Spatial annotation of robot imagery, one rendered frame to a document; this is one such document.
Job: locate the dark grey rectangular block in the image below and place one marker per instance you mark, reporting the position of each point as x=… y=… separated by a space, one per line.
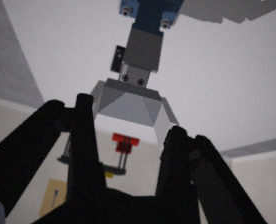
x=130 y=102

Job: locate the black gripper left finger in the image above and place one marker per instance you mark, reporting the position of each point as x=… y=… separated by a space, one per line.
x=23 y=151

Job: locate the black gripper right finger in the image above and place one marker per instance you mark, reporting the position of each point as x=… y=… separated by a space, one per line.
x=223 y=199

